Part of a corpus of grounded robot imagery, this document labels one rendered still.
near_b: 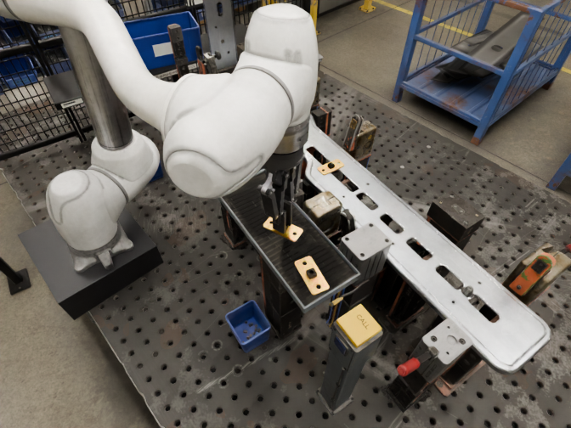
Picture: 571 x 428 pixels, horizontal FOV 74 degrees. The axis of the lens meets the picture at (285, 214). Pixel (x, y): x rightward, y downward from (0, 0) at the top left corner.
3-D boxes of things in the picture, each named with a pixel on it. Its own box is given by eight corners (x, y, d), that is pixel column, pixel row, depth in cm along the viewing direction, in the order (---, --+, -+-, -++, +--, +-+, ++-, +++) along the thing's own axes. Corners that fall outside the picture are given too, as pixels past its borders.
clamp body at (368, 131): (368, 199, 152) (386, 127, 126) (344, 211, 148) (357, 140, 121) (353, 185, 157) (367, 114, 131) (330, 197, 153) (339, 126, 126)
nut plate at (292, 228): (303, 230, 83) (303, 227, 82) (295, 242, 81) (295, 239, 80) (271, 215, 86) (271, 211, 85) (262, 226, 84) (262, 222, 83)
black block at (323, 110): (332, 169, 164) (340, 110, 141) (312, 178, 160) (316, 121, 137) (321, 159, 168) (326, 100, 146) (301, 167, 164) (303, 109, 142)
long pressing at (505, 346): (563, 328, 87) (568, 325, 85) (501, 385, 79) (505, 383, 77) (256, 69, 161) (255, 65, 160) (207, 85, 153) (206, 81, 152)
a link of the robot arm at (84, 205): (52, 239, 117) (18, 191, 100) (93, 199, 128) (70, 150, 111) (94, 259, 113) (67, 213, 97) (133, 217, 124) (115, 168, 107)
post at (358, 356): (353, 400, 103) (387, 334, 70) (331, 417, 101) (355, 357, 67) (336, 375, 108) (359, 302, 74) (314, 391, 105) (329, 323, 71)
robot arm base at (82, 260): (81, 284, 114) (74, 274, 110) (59, 233, 125) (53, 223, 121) (139, 256, 122) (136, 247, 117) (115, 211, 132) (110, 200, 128)
